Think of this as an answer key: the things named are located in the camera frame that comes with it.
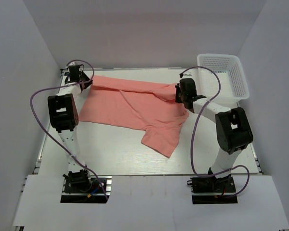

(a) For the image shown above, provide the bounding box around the pink t shirt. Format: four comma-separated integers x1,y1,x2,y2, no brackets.
79,76,189,158

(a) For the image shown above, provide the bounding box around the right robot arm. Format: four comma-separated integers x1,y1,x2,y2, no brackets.
175,78,253,192

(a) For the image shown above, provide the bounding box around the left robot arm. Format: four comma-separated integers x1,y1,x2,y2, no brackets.
48,62,92,192

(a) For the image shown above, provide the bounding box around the white plastic basket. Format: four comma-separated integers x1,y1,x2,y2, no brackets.
197,53,250,104

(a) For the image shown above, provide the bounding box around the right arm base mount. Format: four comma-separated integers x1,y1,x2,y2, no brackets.
186,176,238,205

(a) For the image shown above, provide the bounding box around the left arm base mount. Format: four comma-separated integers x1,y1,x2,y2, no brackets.
60,176,112,204

